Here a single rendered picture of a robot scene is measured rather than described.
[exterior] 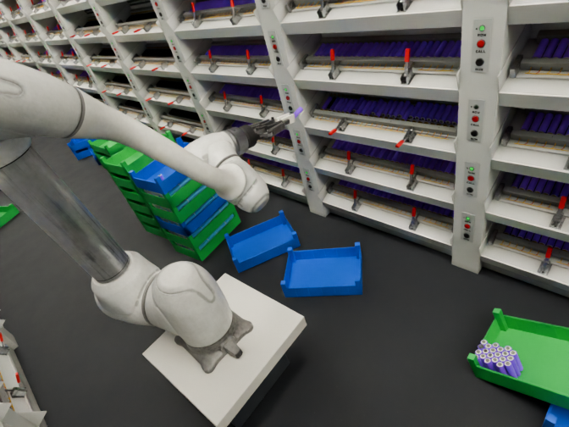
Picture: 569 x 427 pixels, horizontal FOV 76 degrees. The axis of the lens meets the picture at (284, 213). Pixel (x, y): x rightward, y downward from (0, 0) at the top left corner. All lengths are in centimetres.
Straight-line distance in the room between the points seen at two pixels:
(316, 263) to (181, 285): 75
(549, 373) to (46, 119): 127
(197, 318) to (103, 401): 68
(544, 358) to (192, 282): 96
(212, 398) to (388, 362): 55
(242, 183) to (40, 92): 50
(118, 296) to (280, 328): 45
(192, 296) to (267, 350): 27
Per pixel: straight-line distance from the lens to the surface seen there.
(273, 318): 113
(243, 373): 107
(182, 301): 96
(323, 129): 145
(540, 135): 119
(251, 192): 101
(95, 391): 163
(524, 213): 129
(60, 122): 76
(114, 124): 84
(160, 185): 155
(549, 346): 130
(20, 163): 90
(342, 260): 155
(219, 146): 110
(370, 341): 132
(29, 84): 73
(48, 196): 92
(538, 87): 108
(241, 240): 179
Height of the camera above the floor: 112
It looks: 37 degrees down
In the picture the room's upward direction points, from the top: 18 degrees counter-clockwise
